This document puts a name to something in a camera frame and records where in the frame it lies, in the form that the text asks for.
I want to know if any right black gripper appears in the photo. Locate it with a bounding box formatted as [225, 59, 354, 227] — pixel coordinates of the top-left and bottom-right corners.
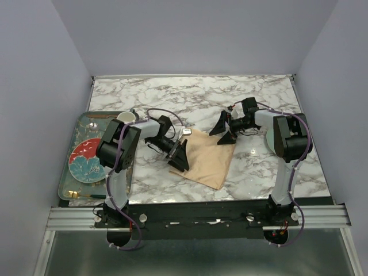
[209, 110, 255, 145]

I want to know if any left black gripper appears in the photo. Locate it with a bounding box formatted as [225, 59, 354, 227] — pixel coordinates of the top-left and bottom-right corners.
[147, 136, 189, 173]

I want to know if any peach cloth napkin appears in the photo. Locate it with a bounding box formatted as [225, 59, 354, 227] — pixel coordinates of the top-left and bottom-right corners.
[170, 129, 235, 190]

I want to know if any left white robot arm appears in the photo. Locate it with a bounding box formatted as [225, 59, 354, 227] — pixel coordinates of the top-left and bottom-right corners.
[96, 116, 189, 227]

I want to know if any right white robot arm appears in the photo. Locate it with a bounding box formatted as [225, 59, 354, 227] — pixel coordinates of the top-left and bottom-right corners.
[209, 97, 313, 225]

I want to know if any mint green floral plate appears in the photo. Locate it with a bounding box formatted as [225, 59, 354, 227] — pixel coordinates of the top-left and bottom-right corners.
[265, 128, 276, 154]

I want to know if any grey-green ceramic mug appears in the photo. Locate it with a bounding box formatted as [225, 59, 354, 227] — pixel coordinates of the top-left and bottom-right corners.
[117, 109, 139, 124]

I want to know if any silver metal spoon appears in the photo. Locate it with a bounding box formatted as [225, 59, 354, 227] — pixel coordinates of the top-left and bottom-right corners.
[88, 122, 106, 132]

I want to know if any floral teal serving tray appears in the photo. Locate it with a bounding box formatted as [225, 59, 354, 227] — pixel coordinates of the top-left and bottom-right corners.
[58, 111, 120, 200]

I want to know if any red and teal plate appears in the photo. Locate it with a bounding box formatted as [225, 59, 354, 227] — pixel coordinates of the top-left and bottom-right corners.
[68, 138, 105, 183]

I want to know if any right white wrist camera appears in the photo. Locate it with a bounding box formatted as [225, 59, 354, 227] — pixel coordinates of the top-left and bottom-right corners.
[227, 106, 239, 120]

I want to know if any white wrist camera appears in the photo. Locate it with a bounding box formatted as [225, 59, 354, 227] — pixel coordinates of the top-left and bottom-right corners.
[179, 128, 192, 137]
[227, 106, 239, 120]

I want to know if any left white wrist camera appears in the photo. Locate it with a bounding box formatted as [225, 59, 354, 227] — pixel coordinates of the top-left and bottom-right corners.
[179, 128, 192, 137]

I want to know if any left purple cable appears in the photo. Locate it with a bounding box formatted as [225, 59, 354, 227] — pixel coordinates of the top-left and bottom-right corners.
[104, 108, 185, 252]

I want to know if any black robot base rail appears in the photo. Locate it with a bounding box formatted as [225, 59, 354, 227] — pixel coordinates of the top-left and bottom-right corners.
[95, 200, 300, 240]

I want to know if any gold fork green handle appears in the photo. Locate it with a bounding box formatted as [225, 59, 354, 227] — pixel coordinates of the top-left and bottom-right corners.
[65, 190, 106, 200]

